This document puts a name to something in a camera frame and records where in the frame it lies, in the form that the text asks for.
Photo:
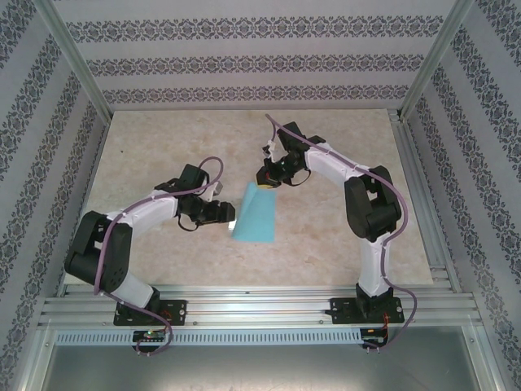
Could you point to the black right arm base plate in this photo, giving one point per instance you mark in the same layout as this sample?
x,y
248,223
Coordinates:
x,y
340,311

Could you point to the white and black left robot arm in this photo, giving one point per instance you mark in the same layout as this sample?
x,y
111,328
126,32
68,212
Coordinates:
x,y
150,209

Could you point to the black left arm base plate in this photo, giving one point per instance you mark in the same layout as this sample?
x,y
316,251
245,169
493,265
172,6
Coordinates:
x,y
179,311

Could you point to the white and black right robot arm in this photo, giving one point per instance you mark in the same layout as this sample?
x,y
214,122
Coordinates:
x,y
334,165

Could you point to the light blue cloth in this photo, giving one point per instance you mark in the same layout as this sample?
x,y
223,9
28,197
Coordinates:
x,y
256,220

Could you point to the long aluminium mounting rail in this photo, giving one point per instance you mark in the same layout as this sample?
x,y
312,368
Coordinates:
x,y
252,305

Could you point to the aluminium frame post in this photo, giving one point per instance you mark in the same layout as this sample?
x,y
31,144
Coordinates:
x,y
77,61
432,61

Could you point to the grey metal floor sheet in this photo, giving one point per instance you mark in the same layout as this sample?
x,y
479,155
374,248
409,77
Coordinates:
x,y
260,370

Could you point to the aluminium side rail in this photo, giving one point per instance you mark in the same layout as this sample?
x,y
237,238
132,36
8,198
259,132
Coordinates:
x,y
408,146

